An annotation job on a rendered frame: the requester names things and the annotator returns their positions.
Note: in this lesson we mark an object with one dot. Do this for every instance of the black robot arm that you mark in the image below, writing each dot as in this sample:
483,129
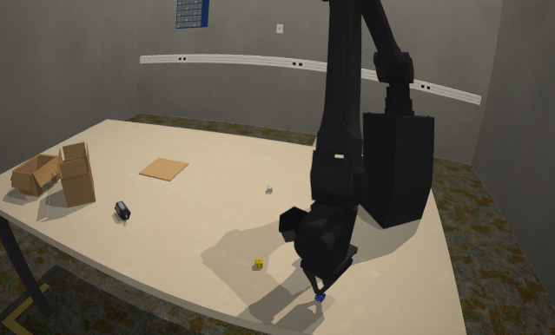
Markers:
322,229

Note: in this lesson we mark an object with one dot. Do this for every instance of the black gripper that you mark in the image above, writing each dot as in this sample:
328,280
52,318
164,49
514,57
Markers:
329,271

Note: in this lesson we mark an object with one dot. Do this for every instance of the tan flat mat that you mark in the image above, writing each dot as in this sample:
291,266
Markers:
164,169

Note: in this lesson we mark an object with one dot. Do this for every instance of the blue die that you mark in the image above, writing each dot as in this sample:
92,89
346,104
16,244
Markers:
320,298

